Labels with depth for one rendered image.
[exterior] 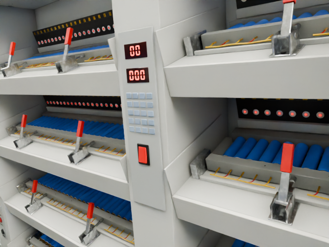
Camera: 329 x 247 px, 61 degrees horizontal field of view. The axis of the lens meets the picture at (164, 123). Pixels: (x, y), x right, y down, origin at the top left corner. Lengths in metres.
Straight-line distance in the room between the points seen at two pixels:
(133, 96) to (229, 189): 0.20
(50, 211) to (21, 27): 0.59
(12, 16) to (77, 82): 0.54
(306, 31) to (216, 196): 0.25
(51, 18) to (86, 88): 0.50
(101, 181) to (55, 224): 0.29
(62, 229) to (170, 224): 0.40
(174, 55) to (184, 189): 0.21
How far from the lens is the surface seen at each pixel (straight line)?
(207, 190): 0.44
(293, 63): 0.32
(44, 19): 1.05
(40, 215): 0.90
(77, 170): 0.63
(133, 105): 0.44
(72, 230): 0.79
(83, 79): 0.55
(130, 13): 0.45
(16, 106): 1.04
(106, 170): 0.57
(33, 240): 1.12
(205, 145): 0.51
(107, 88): 0.50
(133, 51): 0.43
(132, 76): 0.44
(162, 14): 0.41
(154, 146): 0.43
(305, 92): 0.33
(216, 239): 0.61
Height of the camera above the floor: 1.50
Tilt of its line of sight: 11 degrees down
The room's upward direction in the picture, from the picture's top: 4 degrees counter-clockwise
